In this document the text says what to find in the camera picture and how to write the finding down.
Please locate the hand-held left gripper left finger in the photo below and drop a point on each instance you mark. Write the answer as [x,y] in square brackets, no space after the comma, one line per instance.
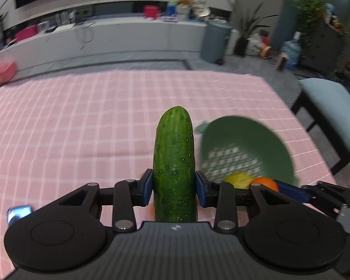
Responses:
[145,188]

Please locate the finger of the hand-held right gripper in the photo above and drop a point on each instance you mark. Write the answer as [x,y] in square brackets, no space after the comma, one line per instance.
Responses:
[332,189]
[291,194]

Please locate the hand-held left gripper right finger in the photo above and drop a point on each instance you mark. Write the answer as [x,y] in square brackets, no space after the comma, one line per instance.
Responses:
[201,191]

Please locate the large orange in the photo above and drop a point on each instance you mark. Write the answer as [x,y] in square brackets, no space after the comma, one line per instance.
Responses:
[265,183]

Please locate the green cucumber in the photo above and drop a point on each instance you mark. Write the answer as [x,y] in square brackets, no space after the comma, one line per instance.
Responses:
[175,163]

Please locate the yellow-green guava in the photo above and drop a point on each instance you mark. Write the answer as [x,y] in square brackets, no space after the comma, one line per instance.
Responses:
[239,180]

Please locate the bench with blue cushion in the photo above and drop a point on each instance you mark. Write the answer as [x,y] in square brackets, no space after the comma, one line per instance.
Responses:
[329,99]

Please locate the pink checked tablecloth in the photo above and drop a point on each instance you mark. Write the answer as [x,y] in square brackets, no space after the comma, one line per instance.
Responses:
[75,122]

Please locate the blue water bottle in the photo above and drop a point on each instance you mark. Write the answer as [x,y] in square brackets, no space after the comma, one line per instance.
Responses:
[292,53]

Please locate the dark grey cabinet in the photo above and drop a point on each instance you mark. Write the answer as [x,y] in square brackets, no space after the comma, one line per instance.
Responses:
[326,46]

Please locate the red and orange bag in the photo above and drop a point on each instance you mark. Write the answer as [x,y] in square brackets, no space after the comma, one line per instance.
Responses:
[266,49]

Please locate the white marble television cabinet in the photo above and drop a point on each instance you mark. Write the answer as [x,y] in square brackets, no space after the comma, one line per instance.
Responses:
[119,40]

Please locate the grey trash bin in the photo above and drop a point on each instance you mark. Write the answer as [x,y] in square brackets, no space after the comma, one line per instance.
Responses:
[215,40]

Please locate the white plastic bag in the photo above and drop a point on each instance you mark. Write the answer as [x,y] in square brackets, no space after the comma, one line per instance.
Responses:
[253,45]

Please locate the tall-leaved potted plant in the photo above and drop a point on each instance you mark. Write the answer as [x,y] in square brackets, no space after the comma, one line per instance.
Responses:
[245,26]

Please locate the trailing pothos plant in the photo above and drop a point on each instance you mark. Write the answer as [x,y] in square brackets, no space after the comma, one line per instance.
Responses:
[310,14]

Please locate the red box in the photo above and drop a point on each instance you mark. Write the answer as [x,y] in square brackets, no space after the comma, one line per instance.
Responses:
[151,12]

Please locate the pink tissue box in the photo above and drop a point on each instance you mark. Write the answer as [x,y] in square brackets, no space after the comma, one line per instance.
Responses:
[3,71]

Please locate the small white desk clock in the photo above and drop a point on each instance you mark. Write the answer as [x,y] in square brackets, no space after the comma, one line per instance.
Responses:
[43,26]

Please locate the pink-red flat box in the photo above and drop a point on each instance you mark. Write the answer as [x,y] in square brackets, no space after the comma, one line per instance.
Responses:
[26,32]

